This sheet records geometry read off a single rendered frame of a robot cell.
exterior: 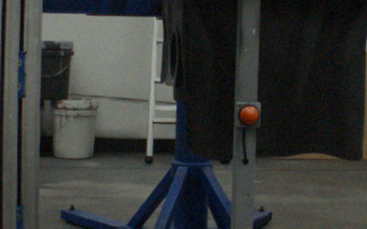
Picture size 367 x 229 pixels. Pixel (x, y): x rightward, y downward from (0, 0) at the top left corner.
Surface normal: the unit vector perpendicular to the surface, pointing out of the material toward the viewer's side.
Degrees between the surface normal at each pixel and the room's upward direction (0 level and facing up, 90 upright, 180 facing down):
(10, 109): 90
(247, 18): 90
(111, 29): 90
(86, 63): 90
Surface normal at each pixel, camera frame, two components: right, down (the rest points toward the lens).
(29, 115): 0.66, 0.06
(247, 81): 0.18, 0.06
